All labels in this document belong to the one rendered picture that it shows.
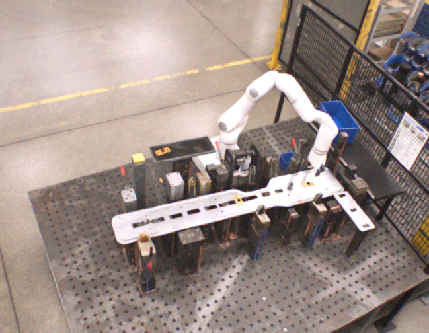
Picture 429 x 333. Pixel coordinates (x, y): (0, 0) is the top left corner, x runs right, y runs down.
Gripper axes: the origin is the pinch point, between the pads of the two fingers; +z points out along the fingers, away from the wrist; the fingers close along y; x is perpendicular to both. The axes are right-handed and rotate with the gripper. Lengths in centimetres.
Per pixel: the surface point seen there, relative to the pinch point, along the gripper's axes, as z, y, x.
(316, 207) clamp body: 7.8, 21.2, -8.0
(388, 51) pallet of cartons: 68, -212, 259
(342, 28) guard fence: 14, -182, 151
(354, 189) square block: 9.5, 14.7, 23.5
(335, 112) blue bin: 6, -52, 53
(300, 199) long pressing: 12.0, 10.1, -11.3
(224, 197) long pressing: 12, -5, -53
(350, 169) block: 4.6, 2.4, 26.7
